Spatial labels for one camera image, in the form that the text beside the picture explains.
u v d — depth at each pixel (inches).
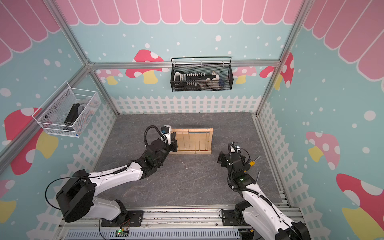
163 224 28.7
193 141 48.8
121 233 28.6
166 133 26.5
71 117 27.5
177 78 35.5
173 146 28.4
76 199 16.7
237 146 27.4
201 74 36.0
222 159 29.3
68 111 28.7
